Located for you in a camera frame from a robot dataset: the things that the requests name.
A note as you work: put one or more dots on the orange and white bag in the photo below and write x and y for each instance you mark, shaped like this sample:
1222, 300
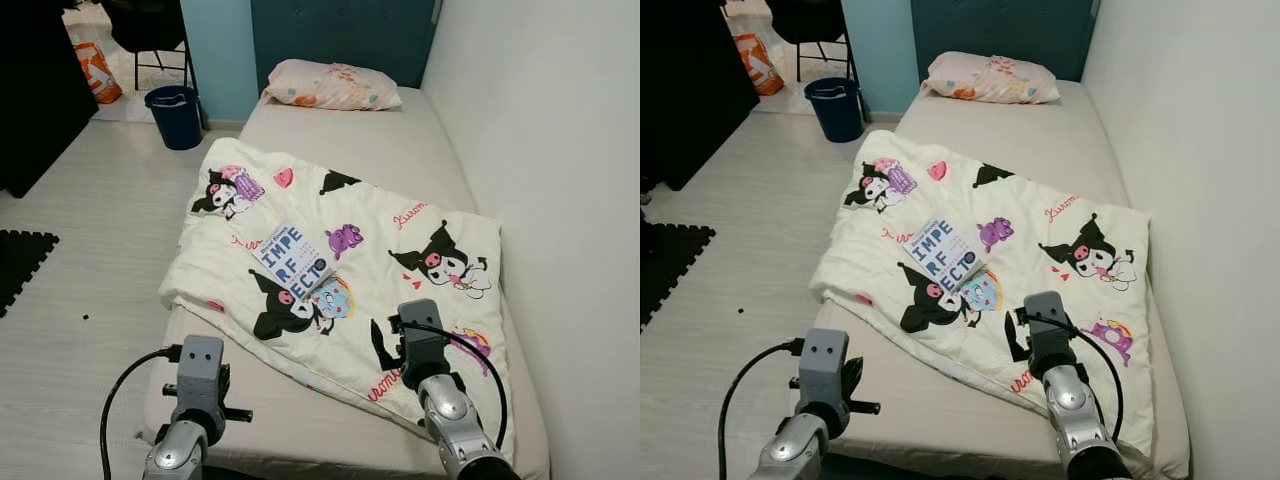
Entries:
97, 72
758, 65

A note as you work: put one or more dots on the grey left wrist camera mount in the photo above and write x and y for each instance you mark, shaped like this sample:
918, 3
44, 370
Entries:
200, 375
825, 368

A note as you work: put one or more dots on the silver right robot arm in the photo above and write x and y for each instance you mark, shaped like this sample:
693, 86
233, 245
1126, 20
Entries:
455, 425
1075, 415

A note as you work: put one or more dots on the black folding chair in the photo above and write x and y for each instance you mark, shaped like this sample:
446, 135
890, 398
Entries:
810, 25
150, 30

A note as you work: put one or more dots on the teal upholstered headboard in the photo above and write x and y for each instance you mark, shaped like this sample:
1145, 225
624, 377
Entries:
340, 35
1000, 30

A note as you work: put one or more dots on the blue patterned booklet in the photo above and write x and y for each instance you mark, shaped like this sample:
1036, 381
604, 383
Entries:
945, 253
293, 260

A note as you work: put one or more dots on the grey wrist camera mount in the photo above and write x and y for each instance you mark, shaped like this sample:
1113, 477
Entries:
422, 335
200, 375
1048, 328
825, 368

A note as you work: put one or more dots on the cream cartoon print blanket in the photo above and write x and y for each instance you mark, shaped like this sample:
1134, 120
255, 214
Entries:
400, 290
1040, 290

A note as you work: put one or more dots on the black foam floor mat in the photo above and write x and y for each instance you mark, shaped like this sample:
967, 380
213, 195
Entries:
670, 265
22, 262

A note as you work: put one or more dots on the mattress with beige sheet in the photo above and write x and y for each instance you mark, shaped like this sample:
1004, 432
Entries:
1030, 135
380, 140

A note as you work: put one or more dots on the pink dotted pillow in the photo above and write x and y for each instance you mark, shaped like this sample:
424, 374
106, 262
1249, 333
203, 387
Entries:
330, 88
990, 82

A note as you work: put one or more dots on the black dresser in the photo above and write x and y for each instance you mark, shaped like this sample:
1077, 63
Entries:
40, 90
690, 90

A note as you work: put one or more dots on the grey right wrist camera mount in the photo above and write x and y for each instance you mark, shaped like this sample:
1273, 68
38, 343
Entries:
1048, 328
422, 335

